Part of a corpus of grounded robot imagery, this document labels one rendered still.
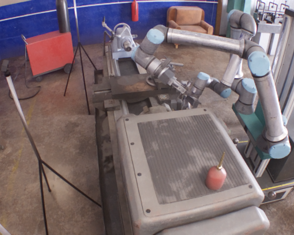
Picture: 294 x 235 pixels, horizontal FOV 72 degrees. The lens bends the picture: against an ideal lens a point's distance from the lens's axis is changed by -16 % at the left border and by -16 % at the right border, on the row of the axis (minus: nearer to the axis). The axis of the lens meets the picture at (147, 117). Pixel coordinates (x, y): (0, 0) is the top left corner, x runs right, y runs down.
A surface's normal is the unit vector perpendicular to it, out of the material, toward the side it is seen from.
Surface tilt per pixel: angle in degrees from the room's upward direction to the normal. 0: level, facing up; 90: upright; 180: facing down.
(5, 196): 0
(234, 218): 0
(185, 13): 84
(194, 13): 87
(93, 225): 0
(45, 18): 90
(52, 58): 90
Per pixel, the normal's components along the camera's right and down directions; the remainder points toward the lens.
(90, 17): 0.20, 0.61
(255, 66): -0.32, 0.49
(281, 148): -0.22, 0.66
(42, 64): 0.52, 0.53
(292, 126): 0.00, -0.79
